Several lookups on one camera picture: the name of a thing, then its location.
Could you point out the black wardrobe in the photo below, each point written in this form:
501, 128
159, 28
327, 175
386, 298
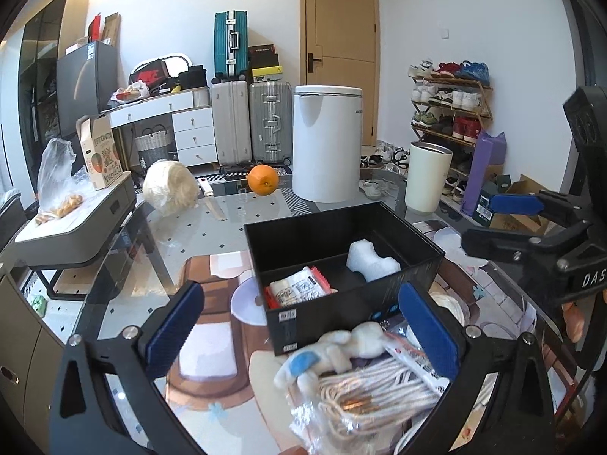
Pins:
42, 57

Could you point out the white suitcase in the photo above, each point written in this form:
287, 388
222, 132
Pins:
231, 123

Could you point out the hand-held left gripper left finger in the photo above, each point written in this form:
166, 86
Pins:
175, 329

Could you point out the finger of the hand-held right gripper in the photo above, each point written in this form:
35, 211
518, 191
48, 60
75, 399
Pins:
517, 204
502, 246

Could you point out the large white trash can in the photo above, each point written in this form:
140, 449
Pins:
327, 147

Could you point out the orange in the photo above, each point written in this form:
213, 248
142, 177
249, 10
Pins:
263, 180

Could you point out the white oval mirror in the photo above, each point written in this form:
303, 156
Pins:
179, 59

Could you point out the printed fruit carton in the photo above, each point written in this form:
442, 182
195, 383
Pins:
102, 156

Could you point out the black storage box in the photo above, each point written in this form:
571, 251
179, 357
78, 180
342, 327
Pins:
332, 313

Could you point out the dark green box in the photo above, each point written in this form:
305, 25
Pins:
484, 208

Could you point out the open cardboard box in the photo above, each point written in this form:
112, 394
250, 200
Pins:
519, 222

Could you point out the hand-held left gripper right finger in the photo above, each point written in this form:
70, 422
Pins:
429, 329

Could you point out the bag of food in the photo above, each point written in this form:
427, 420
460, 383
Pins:
130, 92

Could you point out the teal suitcase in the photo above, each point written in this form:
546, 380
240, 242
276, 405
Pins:
231, 45

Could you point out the white woven basket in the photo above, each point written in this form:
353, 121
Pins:
154, 149

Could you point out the red white snack packet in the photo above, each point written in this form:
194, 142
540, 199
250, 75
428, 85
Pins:
298, 289

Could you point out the flat cardboard piece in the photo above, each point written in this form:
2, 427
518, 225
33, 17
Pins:
112, 28

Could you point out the black mini fridge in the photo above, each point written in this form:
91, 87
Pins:
85, 85

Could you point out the clear plastic bag of fruit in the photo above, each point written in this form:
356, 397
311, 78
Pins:
57, 175

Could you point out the small green object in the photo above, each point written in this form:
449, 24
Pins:
38, 305

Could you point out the purple yoga mat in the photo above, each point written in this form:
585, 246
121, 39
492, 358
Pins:
483, 170

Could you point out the clear red-sealed zip bag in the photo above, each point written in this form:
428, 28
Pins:
417, 362

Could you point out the black yellow box stack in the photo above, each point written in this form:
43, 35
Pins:
264, 61

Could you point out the person's right hand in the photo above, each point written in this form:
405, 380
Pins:
574, 320

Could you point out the wooden shoe rack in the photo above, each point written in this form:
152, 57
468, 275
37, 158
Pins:
476, 86

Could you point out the silver suitcase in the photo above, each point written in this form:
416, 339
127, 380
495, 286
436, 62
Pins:
270, 123

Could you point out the wooden door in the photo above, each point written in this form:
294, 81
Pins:
341, 23

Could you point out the white desk with drawers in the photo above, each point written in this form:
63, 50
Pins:
192, 123

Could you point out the black bag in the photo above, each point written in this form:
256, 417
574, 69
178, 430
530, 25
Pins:
193, 78

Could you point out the grey white appliance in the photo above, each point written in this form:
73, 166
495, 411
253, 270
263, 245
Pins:
85, 218

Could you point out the white foam piece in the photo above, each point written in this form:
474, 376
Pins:
370, 263

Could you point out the red black shoe box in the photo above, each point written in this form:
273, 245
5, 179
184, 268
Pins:
149, 75

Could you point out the rows of assorted shoes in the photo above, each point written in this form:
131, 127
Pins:
462, 99

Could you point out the cream cylindrical bin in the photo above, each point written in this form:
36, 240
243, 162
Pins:
427, 180

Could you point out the grey cabinet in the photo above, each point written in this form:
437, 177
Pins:
23, 365

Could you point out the white plush toy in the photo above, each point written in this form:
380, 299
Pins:
332, 348

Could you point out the napa cabbage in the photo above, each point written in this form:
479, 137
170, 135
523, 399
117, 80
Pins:
170, 189

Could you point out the pile of loose shoes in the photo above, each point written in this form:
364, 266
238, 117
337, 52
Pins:
386, 156

